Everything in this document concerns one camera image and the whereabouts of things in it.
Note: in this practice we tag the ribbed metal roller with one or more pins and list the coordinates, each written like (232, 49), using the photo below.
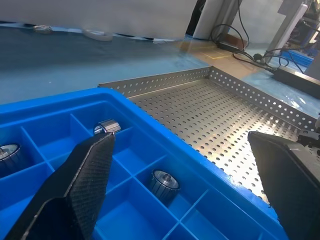
(163, 183)
(8, 156)
(108, 127)

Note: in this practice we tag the white tape roll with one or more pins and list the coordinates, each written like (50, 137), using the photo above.
(98, 35)

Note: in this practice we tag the blue plastic compartment tray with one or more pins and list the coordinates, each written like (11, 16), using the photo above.
(160, 140)

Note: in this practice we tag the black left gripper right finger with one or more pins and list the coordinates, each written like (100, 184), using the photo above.
(290, 185)

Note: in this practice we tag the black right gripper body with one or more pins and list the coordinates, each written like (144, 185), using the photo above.
(312, 140)

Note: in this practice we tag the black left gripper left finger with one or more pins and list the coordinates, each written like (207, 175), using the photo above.
(80, 185)

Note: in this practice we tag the perforated steel tray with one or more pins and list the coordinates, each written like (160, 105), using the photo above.
(200, 112)

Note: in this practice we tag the blue plastic crate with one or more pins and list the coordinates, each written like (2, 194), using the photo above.
(298, 56)

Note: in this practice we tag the black power plug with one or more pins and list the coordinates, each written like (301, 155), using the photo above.
(258, 57)

